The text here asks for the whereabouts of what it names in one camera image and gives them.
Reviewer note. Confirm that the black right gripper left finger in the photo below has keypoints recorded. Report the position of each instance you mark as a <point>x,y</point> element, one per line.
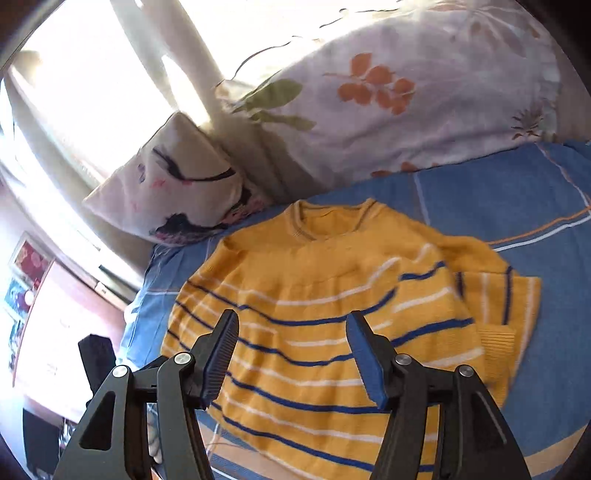
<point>110,441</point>

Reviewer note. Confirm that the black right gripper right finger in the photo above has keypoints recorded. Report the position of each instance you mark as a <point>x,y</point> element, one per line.
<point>473,440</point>

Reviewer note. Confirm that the yellow striped knit sweater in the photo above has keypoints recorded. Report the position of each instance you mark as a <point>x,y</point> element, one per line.
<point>303,387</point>

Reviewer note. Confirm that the blue plaid bed sheet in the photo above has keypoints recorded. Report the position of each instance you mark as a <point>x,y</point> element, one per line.
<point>531,205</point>

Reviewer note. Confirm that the cream cushion with black silhouette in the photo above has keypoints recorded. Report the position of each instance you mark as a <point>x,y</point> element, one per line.
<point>178,189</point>

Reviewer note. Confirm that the beige upholstered headboard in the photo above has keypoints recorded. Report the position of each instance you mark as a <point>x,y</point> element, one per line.
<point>89,81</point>

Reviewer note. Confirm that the white leaf print pillow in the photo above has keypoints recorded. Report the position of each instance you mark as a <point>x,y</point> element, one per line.
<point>424,84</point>

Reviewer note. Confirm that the colourful picture frame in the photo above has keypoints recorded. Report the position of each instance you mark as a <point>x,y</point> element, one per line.
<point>28,265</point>

